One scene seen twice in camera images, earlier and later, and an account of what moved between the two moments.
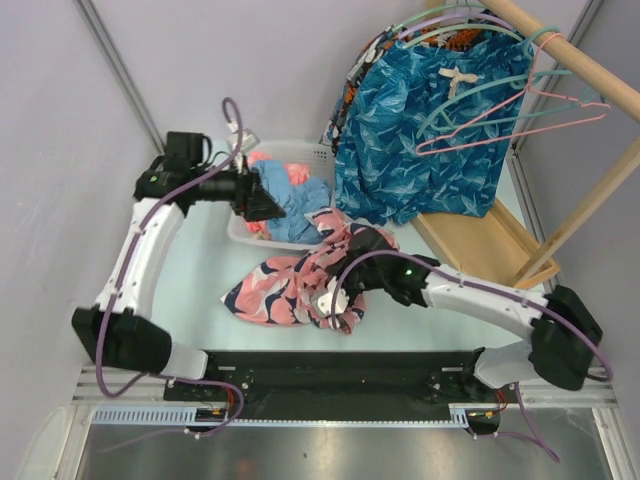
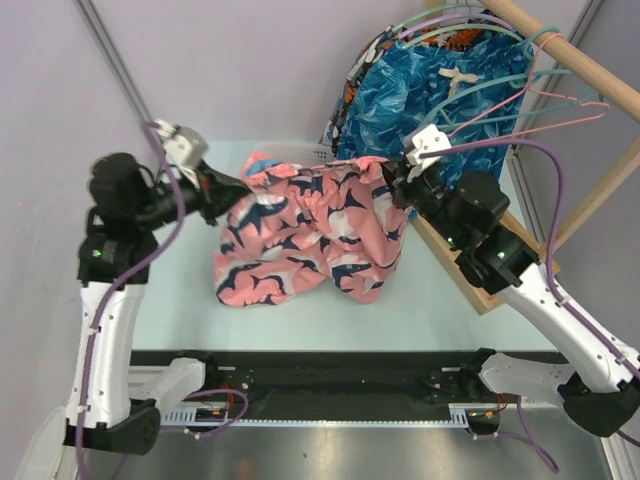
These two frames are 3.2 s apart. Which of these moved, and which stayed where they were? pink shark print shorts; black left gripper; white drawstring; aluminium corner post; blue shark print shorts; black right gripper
Moved: pink shark print shorts; black right gripper; black left gripper
Stayed: aluminium corner post; white drawstring; blue shark print shorts
